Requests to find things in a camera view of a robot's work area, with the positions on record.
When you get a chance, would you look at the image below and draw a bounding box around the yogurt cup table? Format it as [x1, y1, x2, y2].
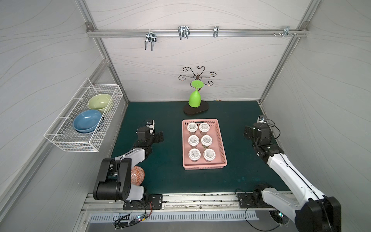
[187, 134, 200, 148]
[188, 148, 201, 162]
[203, 148, 216, 162]

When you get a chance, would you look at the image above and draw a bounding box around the pink plastic basket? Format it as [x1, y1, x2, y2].
[182, 119, 228, 170]

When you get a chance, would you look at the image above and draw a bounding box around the green yogurt cup white lid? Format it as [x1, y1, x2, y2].
[201, 135, 213, 148]

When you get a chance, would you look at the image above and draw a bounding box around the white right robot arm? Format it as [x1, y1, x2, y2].
[244, 122, 342, 232]

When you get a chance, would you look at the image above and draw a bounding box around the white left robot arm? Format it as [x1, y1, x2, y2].
[93, 132, 164, 201]

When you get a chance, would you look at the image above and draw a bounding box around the dark oval stand base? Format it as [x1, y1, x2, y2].
[183, 100, 209, 116]

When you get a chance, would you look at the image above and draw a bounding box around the green upside-down wine glass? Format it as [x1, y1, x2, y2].
[188, 80, 204, 108]

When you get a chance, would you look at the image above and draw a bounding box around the bronze scroll stand rod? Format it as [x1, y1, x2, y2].
[178, 65, 217, 92]

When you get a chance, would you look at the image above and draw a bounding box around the light green bowl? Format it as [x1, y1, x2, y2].
[87, 94, 114, 115]

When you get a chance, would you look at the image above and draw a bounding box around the blue bowl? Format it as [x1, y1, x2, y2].
[72, 110, 102, 134]

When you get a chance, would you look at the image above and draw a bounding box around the double metal hook left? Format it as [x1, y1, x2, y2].
[145, 32, 157, 51]

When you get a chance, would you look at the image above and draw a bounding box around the double metal hook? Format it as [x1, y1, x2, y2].
[178, 26, 190, 40]
[145, 32, 157, 51]

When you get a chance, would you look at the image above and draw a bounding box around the metal hook right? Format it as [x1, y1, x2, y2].
[272, 26, 299, 38]

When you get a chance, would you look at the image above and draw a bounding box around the double metal hook middle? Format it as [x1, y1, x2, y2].
[178, 26, 190, 40]

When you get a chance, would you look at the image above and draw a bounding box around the single metal hook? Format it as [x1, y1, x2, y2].
[213, 26, 219, 38]

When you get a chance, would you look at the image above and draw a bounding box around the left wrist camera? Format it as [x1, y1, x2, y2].
[136, 119, 155, 135]

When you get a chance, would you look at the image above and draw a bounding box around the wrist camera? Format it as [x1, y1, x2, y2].
[257, 115, 269, 129]
[136, 119, 155, 135]

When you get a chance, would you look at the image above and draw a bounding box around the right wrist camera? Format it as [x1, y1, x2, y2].
[257, 115, 269, 129]

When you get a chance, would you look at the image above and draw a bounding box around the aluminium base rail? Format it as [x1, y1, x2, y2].
[81, 189, 296, 215]

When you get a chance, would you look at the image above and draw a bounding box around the white wire wall basket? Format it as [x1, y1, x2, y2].
[44, 79, 123, 152]

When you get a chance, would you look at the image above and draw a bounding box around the white slotted cable duct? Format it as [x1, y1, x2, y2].
[89, 210, 259, 223]

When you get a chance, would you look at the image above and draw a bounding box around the aluminium top rail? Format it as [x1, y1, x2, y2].
[87, 29, 310, 39]

